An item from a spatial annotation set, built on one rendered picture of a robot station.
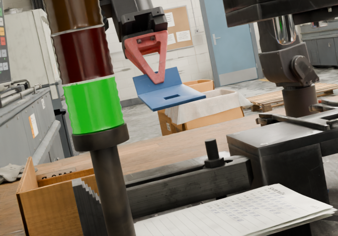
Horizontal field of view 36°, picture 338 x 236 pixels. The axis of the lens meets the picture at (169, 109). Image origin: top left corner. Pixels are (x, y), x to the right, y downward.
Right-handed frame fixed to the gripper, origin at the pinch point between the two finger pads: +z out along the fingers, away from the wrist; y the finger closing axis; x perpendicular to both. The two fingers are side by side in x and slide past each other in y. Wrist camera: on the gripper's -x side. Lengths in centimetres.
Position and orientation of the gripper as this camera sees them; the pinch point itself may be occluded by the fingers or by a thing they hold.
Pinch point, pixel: (157, 79)
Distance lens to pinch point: 79.2
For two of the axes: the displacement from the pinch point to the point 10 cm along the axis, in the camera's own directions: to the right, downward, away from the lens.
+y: 0.6, -3.5, -9.4
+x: 9.5, -2.6, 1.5
